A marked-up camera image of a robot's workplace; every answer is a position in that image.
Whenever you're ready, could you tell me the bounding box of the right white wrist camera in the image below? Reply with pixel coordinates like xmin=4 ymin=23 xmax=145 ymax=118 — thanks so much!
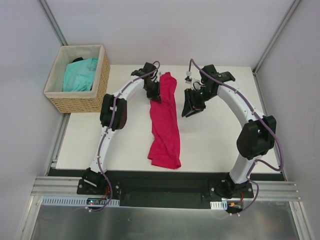
xmin=184 ymin=71 xmax=202 ymax=91

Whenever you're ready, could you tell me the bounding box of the teal t shirt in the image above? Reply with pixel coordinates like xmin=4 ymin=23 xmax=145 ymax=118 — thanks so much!
xmin=62 ymin=57 xmax=98 ymax=92

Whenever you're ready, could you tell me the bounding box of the left aluminium frame post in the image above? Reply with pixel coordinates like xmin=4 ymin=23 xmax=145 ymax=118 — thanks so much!
xmin=37 ymin=0 xmax=68 ymax=46

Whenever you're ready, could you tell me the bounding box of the front aluminium rail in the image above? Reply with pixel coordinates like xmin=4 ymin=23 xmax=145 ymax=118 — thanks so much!
xmin=31 ymin=176 xmax=302 ymax=202

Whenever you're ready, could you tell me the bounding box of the right aluminium frame post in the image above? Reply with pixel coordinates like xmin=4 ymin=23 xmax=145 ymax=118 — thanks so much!
xmin=252 ymin=0 xmax=303 ymax=76

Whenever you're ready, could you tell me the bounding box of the right white cable duct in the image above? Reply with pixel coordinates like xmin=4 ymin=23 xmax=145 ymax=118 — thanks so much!
xmin=210 ymin=200 xmax=228 ymax=211

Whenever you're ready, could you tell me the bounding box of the white cable duct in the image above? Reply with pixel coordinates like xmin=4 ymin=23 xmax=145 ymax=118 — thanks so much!
xmin=42 ymin=196 xmax=120 ymax=208
xmin=210 ymin=200 xmax=228 ymax=211

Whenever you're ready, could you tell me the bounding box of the black garment in basket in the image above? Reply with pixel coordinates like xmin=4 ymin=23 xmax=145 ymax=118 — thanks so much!
xmin=71 ymin=57 xmax=84 ymax=63

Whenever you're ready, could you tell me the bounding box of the left white cable duct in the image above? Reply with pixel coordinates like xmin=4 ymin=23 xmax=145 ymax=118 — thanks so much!
xmin=42 ymin=196 xmax=120 ymax=208

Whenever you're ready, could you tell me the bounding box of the wicker basket with liner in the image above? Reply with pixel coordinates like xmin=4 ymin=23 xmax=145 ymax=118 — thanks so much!
xmin=44 ymin=44 xmax=111 ymax=113

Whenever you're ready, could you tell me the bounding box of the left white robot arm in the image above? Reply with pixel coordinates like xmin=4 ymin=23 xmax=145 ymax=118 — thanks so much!
xmin=77 ymin=61 xmax=162 ymax=195

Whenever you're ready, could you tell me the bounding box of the aluminium frame post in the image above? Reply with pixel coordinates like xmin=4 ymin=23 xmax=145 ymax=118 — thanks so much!
xmin=37 ymin=0 xmax=68 ymax=46
xmin=252 ymin=0 xmax=303 ymax=76

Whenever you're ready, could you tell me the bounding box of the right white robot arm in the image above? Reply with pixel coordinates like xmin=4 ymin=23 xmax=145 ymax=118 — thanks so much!
xmin=181 ymin=64 xmax=277 ymax=199

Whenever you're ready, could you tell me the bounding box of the pink t shirt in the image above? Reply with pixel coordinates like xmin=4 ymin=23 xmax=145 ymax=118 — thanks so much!
xmin=147 ymin=72 xmax=181 ymax=170

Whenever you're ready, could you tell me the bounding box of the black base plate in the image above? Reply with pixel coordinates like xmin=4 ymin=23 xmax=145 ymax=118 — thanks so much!
xmin=47 ymin=168 xmax=287 ymax=208

